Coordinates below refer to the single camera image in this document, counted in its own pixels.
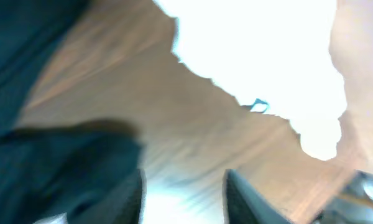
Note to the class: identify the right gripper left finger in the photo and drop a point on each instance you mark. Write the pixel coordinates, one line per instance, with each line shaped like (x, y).
(123, 205)

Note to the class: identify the black leggings with red waistband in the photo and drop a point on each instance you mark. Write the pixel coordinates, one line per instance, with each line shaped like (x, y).
(51, 170)

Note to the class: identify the white crumpled shirt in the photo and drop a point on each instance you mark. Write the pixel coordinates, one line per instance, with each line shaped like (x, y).
(272, 56)

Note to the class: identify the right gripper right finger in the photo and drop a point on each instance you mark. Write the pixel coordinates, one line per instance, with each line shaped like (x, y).
(242, 204)

